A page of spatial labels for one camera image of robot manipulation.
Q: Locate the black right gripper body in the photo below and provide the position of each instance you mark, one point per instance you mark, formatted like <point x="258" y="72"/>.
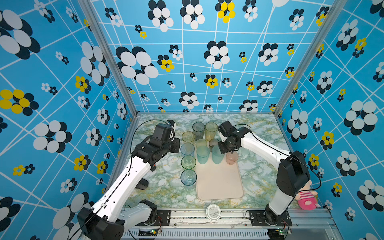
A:
<point x="225" y="146"/>

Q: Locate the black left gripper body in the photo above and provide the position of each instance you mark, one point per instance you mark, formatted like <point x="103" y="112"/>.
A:
<point x="172" y="146"/>

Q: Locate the pink dotted glass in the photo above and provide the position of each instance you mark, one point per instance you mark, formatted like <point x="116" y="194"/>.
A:
<point x="232" y="158"/>

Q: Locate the small grey glass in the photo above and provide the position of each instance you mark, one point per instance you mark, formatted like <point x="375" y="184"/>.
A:
<point x="213" y="143"/>

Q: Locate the teal glass lowest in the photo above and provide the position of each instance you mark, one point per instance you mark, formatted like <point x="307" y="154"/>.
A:
<point x="217" y="156"/>

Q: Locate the teal glass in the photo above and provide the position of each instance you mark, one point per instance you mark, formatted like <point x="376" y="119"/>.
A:
<point x="203" y="154"/>

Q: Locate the light green short glass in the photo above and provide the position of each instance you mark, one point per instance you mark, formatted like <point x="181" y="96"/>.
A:
<point x="201" y="143"/>

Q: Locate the blue short glass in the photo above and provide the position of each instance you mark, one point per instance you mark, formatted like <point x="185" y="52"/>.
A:
<point x="187" y="149"/>

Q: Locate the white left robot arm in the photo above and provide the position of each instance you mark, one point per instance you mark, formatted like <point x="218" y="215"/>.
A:
<point x="105" y="220"/>

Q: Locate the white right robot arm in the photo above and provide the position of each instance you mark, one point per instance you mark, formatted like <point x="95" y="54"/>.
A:
<point x="293" y="173"/>

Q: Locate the beige plastic tray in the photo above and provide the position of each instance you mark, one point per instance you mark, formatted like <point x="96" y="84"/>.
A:
<point x="218" y="181"/>

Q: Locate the tall yellow glass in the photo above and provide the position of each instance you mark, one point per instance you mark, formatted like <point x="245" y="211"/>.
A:
<point x="211" y="129"/>

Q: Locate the yellow short glass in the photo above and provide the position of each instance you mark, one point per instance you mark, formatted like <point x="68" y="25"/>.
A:
<point x="188" y="137"/>

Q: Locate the tall grey glass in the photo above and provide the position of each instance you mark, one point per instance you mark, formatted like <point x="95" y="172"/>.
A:
<point x="199" y="130"/>

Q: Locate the black computer mouse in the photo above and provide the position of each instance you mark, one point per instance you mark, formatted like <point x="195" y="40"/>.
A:
<point x="142" y="184"/>

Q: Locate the white round lid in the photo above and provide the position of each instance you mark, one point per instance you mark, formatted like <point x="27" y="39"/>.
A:
<point x="213" y="212"/>

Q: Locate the pink plush doll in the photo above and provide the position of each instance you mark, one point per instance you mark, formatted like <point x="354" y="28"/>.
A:
<point x="307" y="199"/>

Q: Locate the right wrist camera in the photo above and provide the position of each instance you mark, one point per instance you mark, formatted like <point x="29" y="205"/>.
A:
<point x="227" y="131"/>

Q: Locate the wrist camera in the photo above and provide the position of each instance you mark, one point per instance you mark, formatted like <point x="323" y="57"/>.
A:
<point x="164" y="133"/>
<point x="227" y="131"/>

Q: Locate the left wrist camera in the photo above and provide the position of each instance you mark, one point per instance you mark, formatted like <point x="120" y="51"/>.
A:
<point x="164" y="133"/>

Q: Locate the aluminium front rail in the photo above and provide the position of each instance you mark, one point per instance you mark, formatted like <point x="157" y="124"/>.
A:
<point x="237" y="224"/>

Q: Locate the aluminium corner post left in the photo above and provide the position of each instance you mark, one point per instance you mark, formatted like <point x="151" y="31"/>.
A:
<point x="90" y="15"/>

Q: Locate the aluminium corner post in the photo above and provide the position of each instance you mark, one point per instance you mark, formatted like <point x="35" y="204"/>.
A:
<point x="90" y="15"/>
<point x="334" y="12"/>

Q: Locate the aluminium corner post right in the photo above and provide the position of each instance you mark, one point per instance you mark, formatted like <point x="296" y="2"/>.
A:
<point x="334" y="12"/>

